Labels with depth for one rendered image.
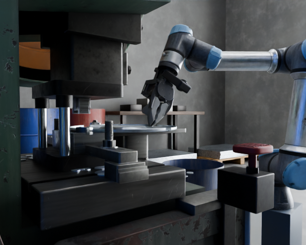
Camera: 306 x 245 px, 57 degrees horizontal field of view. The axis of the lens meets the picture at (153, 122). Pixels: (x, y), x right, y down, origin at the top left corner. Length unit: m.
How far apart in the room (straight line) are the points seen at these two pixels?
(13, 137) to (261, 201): 0.45
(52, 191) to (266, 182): 0.39
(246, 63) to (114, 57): 0.63
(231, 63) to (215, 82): 4.93
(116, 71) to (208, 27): 5.49
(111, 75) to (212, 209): 0.37
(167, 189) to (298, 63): 0.72
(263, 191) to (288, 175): 0.49
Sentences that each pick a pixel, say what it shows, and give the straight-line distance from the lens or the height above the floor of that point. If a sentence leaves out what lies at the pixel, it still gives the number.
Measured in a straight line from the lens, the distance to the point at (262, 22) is 6.02.
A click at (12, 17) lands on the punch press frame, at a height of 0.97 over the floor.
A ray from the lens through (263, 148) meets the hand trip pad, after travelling 0.57.
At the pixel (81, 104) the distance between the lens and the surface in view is 0.69.
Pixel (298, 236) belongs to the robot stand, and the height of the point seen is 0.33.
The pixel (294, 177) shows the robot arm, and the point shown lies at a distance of 1.09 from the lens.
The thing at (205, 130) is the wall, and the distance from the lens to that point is 5.84.
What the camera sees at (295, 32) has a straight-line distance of 5.63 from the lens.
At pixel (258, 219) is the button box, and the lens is 0.76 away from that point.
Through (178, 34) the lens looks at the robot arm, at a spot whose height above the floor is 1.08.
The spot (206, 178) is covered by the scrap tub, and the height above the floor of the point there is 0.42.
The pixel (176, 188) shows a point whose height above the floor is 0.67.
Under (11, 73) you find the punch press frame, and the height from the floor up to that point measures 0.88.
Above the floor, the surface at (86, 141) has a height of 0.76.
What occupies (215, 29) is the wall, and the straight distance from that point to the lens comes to 6.27.
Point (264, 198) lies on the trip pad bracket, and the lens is 0.60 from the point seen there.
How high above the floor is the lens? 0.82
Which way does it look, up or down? 2 degrees down
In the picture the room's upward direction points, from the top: straight up
